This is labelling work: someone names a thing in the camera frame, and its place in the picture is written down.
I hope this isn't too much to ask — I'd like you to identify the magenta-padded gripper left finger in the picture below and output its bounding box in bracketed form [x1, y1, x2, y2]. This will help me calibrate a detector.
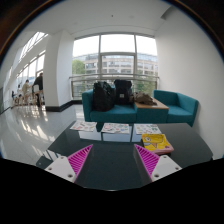
[44, 143, 94, 184]

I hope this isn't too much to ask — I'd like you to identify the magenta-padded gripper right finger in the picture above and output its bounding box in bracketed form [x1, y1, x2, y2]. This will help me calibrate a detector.
[133, 143, 184, 187]

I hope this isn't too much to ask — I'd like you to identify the orange pink cartoon towel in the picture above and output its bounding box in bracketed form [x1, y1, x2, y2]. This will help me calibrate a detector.
[141, 133, 175, 156]

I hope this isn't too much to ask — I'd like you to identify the printed sticker sheet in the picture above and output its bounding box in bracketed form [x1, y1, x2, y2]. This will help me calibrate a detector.
[69, 120, 98, 133]
[133, 123, 163, 136]
[100, 122, 131, 135]

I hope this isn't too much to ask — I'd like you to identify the wooden top corner table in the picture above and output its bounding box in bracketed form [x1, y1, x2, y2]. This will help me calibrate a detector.
[133, 99, 170, 124]

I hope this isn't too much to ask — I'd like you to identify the teal sofa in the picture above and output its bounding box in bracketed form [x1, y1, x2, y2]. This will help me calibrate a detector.
[81, 89, 138, 124]
[153, 89, 200, 128]

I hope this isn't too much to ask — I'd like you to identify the brown jacket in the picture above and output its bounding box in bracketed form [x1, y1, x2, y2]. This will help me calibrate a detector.
[129, 91, 158, 106]

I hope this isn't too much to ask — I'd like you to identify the bulky black backpack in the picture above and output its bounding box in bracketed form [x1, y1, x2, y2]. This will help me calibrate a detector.
[92, 81, 117, 113]

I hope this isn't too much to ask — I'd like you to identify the person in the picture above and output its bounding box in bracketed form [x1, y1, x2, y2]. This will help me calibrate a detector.
[20, 79, 33, 106]
[32, 72, 45, 108]

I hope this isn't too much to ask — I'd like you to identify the black backpack with label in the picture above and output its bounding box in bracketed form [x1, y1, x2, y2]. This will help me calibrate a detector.
[113, 79, 134, 106]

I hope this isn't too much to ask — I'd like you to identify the metal window railing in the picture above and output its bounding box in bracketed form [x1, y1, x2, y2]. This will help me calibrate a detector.
[68, 73, 160, 99]

